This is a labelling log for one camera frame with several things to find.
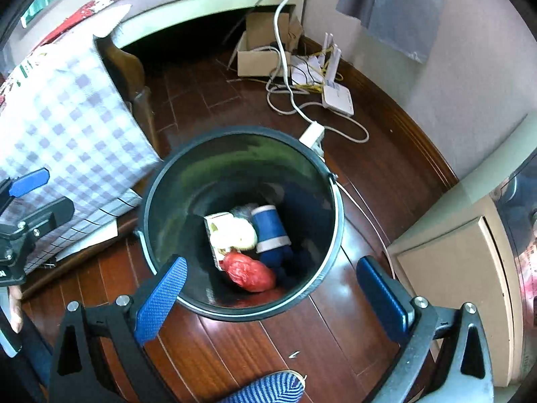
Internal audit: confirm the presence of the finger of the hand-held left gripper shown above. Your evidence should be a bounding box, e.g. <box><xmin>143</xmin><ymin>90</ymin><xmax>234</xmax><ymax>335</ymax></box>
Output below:
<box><xmin>0</xmin><ymin>168</ymin><xmax>50</xmax><ymax>203</ymax></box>
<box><xmin>0</xmin><ymin>196</ymin><xmax>75</xmax><ymax>242</ymax></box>

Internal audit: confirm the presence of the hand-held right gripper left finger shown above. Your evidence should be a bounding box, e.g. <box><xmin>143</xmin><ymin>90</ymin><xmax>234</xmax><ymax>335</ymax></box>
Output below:
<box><xmin>49</xmin><ymin>256</ymin><xmax>188</xmax><ymax>403</ymax></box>

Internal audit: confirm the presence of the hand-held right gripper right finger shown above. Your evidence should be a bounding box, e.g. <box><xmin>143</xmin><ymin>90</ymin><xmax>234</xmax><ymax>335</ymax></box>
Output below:
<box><xmin>356</xmin><ymin>255</ymin><xmax>496</xmax><ymax>403</ymax></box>

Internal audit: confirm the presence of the red plastic bag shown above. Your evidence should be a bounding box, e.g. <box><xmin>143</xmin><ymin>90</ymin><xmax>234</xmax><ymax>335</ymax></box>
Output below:
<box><xmin>222</xmin><ymin>252</ymin><xmax>277</xmax><ymax>294</ymax></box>

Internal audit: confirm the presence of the red and white box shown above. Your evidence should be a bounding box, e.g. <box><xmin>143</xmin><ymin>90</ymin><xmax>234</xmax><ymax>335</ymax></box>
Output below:
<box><xmin>203</xmin><ymin>212</ymin><xmax>236</xmax><ymax>270</ymax></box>

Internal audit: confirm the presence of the blue cloth ball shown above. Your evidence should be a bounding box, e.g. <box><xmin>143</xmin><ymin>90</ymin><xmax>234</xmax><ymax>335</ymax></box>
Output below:
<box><xmin>257</xmin><ymin>243</ymin><xmax>303</xmax><ymax>280</ymax></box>

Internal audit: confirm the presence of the black bucket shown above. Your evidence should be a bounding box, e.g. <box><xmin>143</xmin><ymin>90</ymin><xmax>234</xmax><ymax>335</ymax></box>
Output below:
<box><xmin>134</xmin><ymin>126</ymin><xmax>396</xmax><ymax>323</ymax></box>

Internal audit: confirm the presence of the blue and white paper cup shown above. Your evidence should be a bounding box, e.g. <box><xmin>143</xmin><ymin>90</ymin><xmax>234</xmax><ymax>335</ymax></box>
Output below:
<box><xmin>251</xmin><ymin>204</ymin><xmax>292</xmax><ymax>255</ymax></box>

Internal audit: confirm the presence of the person's left hand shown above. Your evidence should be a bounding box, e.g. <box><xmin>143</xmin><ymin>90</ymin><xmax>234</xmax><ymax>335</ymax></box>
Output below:
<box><xmin>7</xmin><ymin>285</ymin><xmax>27</xmax><ymax>335</ymax></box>

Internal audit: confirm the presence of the white gridded sheet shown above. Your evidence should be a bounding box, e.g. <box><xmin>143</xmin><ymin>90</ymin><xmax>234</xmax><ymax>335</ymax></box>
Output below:
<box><xmin>23</xmin><ymin>188</ymin><xmax>144</xmax><ymax>266</ymax></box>

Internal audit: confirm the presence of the blue striped slipper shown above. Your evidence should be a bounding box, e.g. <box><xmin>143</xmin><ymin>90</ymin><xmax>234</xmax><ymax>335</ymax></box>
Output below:
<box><xmin>218</xmin><ymin>370</ymin><xmax>307</xmax><ymax>403</ymax></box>

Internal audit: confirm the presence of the black safe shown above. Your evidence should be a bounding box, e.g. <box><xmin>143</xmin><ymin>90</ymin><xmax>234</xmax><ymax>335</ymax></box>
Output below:
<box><xmin>489</xmin><ymin>147</ymin><xmax>537</xmax><ymax>315</ymax></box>

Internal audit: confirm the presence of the white router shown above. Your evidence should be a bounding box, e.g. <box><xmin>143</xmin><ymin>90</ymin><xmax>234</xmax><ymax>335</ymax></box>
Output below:
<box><xmin>321</xmin><ymin>31</ymin><xmax>355</xmax><ymax>117</ymax></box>

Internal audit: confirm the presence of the bed with red headboard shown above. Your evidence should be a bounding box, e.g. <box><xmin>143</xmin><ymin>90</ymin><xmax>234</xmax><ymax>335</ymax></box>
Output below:
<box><xmin>17</xmin><ymin>0</ymin><xmax>311</xmax><ymax>57</ymax></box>

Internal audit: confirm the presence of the cardboard box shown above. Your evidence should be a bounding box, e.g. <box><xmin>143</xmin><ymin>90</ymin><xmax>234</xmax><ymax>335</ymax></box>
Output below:
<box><xmin>237</xmin><ymin>12</ymin><xmax>305</xmax><ymax>78</ymax></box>

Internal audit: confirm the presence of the grey curtain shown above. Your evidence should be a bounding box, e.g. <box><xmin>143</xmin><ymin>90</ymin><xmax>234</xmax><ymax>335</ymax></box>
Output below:
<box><xmin>336</xmin><ymin>0</ymin><xmax>451</xmax><ymax>64</ymax></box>

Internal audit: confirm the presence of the yellow cable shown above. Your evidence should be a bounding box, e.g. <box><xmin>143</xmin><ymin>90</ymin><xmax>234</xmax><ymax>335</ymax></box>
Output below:
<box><xmin>294</xmin><ymin>44</ymin><xmax>336</xmax><ymax>94</ymax></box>

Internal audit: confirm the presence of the white cable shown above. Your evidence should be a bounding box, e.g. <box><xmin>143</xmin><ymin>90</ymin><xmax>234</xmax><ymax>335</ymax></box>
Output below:
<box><xmin>266</xmin><ymin>0</ymin><xmax>370</xmax><ymax>143</ymax></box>

